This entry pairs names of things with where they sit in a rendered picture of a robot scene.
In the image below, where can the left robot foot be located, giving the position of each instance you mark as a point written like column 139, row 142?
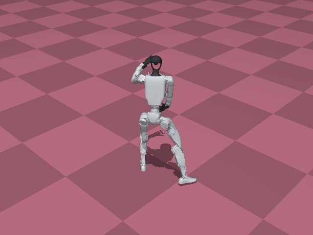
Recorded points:
column 143, row 167

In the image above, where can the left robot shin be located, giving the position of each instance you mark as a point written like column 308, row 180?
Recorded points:
column 143, row 149

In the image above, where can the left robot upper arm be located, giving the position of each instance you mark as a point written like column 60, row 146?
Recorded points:
column 139, row 79

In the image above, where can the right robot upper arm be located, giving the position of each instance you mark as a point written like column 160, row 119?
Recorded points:
column 170, row 86

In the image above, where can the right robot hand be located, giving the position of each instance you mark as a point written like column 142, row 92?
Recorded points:
column 163, row 107

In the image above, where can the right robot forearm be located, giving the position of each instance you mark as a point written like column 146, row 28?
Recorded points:
column 168, row 101

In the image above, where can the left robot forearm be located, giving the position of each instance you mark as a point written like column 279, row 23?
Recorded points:
column 137, row 71

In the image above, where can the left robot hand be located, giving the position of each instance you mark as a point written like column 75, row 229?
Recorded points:
column 147, row 61

